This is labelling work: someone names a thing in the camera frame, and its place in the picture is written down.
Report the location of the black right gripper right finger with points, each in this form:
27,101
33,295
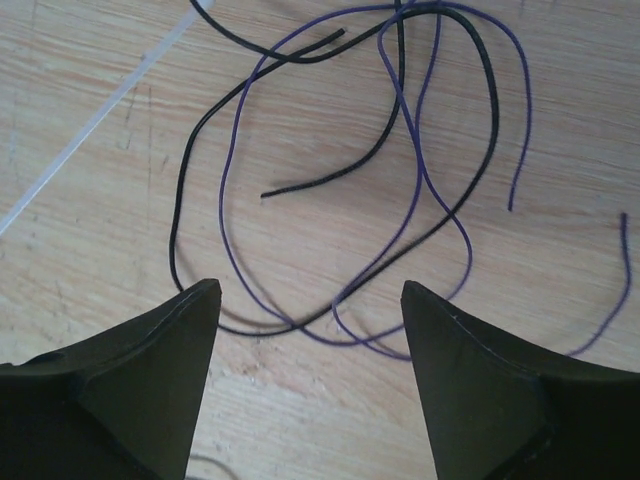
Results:
499,407

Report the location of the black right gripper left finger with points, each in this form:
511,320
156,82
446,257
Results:
122,404

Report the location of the white zip tie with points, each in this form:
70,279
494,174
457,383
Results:
149,58

